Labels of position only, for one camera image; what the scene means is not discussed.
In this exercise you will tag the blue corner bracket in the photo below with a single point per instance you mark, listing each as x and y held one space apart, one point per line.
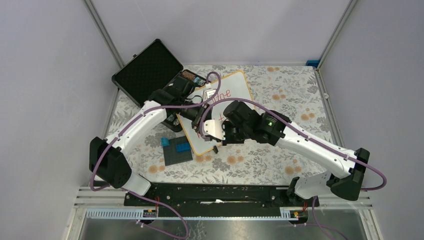
312 63

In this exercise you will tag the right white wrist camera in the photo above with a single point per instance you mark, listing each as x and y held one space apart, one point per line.
213 130

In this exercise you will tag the light blue building brick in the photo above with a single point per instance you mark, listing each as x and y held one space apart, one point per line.
164 142

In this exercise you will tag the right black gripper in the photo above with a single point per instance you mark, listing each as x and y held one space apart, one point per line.
225 125

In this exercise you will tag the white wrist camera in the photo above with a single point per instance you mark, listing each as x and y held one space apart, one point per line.
209 95
213 130

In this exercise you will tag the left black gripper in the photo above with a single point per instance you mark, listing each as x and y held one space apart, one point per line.
196 122

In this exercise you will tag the dark blue building brick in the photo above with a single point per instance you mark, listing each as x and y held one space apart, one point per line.
183 147

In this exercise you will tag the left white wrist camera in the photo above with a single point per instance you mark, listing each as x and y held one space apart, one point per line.
209 95

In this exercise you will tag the yellow framed whiteboard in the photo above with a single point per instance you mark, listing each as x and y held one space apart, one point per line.
234 85

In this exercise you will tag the dark grey building baseplate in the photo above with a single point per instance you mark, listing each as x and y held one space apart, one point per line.
171 157

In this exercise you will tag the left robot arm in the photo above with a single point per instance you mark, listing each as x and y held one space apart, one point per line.
108 157

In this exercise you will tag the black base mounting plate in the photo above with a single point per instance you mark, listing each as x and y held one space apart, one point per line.
225 200

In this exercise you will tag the black poker chip case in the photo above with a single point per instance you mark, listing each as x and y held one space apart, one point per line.
156 75

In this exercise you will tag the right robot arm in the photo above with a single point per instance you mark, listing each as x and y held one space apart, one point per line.
344 170

